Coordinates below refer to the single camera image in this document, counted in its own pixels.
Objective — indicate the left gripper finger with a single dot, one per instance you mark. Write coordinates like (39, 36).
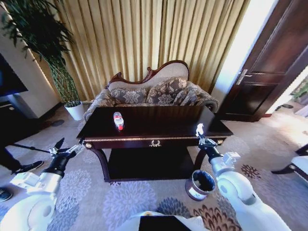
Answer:
(57, 145)
(75, 149)

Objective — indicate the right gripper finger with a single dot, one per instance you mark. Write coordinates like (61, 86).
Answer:
(214, 142)
(201, 139)

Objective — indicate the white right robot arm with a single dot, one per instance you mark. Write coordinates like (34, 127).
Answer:
(238, 190)

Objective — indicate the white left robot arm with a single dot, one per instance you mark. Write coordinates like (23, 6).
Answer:
(26, 207)

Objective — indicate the crumpled white paper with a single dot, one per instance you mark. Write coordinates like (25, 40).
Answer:
(199, 128)

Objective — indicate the thin black rod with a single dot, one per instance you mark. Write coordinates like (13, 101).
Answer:
(31, 148)

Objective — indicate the person's dark shoe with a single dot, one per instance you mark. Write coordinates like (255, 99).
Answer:
(30, 166)
(4, 195)

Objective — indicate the white plant pot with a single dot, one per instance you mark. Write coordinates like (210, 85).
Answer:
(75, 111)

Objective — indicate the dark television stand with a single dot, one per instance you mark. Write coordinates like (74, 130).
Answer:
(21, 115)

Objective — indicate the person's leg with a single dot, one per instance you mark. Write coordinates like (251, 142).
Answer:
(9, 160)

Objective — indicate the dark wooden table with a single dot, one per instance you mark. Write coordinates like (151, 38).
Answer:
(154, 125)

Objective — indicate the clear bottle with red label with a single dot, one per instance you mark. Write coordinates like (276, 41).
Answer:
(119, 120)

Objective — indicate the floral sofa cushion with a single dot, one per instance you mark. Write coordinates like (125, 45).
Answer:
(168, 90)
(130, 96)

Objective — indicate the ornate floral sofa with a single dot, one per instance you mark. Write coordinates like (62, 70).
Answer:
(168, 72)

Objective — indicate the black television screen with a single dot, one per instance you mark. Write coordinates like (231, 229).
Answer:
(9, 79)

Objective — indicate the white robot front shell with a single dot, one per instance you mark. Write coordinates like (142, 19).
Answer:
(161, 222)

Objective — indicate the dark wooden door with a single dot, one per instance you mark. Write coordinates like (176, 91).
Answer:
(267, 72)

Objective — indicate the tall green potted plant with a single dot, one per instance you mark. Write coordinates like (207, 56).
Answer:
(41, 31)

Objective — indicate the golden pleated curtain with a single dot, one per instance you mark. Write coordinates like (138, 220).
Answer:
(134, 38)

